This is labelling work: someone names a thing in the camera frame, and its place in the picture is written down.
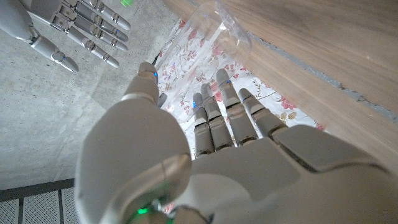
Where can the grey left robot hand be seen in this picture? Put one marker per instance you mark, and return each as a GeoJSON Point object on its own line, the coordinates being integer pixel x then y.
{"type": "Point", "coordinates": [248, 174]}

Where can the grey tape table outline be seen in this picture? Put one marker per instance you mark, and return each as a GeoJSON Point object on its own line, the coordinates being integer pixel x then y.
{"type": "Point", "coordinates": [342, 88]}

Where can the floral backdrop cloth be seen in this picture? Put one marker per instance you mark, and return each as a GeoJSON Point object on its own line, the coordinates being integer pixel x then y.
{"type": "Point", "coordinates": [273, 99]}

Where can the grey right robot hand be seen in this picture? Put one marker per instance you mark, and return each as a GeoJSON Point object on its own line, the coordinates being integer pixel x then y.
{"type": "Point", "coordinates": [46, 12]}

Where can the clear plastic spray bottle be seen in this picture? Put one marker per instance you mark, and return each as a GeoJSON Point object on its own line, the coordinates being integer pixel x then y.
{"type": "Point", "coordinates": [211, 37]}

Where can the green white marker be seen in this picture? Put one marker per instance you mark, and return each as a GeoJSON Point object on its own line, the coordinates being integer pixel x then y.
{"type": "Point", "coordinates": [127, 2]}

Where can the black backdrop pole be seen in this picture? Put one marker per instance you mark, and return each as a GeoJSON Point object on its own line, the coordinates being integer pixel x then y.
{"type": "Point", "coordinates": [156, 58]}

